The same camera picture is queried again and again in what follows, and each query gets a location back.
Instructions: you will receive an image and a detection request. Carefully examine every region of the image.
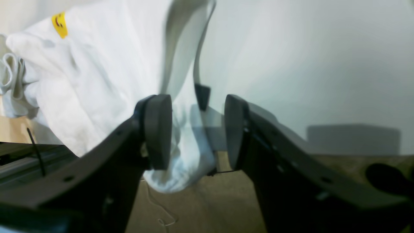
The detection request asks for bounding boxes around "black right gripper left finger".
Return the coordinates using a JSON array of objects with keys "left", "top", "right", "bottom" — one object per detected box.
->
[{"left": 0, "top": 94, "right": 172, "bottom": 233}]

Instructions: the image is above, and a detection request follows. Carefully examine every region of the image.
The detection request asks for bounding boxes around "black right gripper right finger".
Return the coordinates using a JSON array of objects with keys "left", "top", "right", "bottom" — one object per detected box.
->
[{"left": 224, "top": 94, "right": 413, "bottom": 233}]

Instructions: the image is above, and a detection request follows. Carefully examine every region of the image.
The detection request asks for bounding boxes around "white printed t-shirt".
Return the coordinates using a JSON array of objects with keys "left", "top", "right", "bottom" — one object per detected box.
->
[{"left": 1, "top": 0, "right": 216, "bottom": 193}]

